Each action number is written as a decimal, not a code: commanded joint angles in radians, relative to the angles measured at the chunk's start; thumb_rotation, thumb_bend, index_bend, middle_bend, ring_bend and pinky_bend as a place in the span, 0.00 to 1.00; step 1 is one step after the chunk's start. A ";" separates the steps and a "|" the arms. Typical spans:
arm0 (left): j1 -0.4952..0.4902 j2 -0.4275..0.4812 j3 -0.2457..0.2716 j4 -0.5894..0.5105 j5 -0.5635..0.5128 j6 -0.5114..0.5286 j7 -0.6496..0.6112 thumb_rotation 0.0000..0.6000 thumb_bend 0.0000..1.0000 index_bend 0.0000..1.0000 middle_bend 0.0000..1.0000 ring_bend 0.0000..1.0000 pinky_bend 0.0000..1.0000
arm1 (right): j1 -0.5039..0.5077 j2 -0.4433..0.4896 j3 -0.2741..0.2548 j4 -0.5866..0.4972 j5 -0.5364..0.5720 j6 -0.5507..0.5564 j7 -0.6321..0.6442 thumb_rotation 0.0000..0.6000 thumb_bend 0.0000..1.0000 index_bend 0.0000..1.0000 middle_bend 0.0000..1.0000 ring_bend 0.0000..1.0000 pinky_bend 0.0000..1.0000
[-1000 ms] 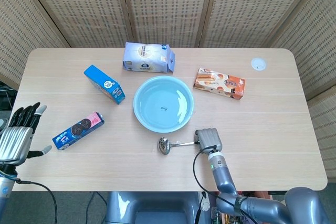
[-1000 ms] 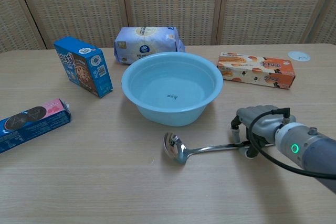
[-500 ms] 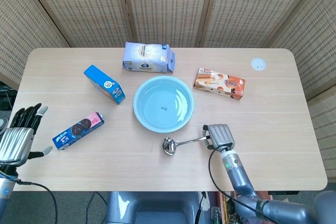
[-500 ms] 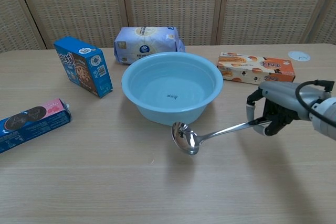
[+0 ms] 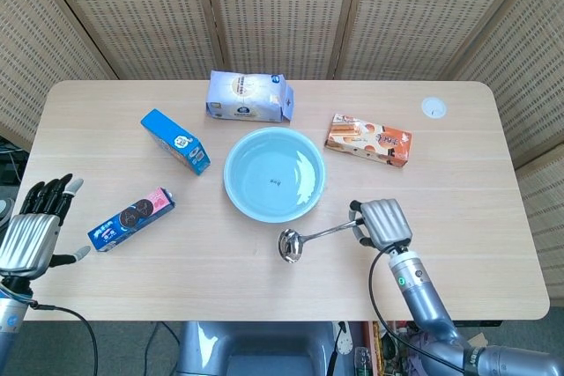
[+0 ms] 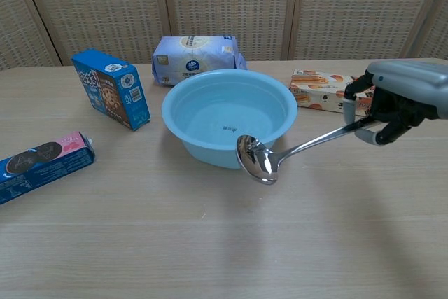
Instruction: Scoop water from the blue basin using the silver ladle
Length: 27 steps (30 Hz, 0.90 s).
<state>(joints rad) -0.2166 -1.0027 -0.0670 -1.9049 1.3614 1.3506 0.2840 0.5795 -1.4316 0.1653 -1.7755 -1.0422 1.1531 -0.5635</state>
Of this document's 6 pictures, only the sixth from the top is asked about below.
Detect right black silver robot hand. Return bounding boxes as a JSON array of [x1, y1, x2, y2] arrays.
[[342, 60, 448, 147]]

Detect silver metal ladle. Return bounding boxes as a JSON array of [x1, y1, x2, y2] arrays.
[[236, 116, 378, 186]]

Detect orange wafer biscuit box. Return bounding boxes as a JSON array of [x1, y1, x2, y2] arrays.
[[289, 69, 378, 116]]

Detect woven bamboo folding screen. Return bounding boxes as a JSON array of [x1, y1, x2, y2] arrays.
[[0, 0, 448, 71]]

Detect light blue plastic bowl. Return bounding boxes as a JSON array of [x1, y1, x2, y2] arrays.
[[161, 69, 299, 170]]

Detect pale blue tissue pack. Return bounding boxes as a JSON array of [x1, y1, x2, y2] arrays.
[[151, 34, 248, 88]]

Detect blue chocolate chip cookie box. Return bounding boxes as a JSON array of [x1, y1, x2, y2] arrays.
[[71, 48, 152, 132]]

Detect blue pink sandwich cookie box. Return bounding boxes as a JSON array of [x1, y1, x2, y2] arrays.
[[0, 130, 97, 206]]

